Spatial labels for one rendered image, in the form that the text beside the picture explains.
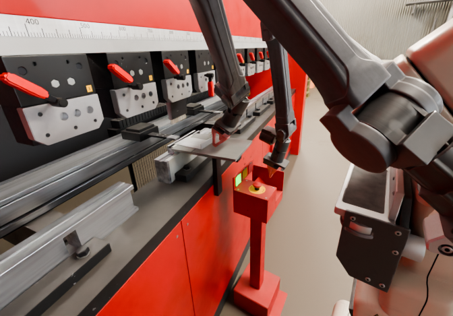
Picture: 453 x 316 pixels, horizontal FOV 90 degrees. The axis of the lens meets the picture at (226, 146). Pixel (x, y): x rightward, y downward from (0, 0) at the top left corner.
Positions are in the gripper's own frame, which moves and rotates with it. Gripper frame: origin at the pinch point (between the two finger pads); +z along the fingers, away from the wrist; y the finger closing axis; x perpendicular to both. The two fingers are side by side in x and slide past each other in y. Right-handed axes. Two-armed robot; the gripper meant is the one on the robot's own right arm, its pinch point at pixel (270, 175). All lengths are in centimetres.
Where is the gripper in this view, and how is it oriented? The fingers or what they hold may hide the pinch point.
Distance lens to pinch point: 105.3
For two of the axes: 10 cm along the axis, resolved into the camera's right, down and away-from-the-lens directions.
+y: -8.4, -4.0, 3.7
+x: -5.1, 3.6, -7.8
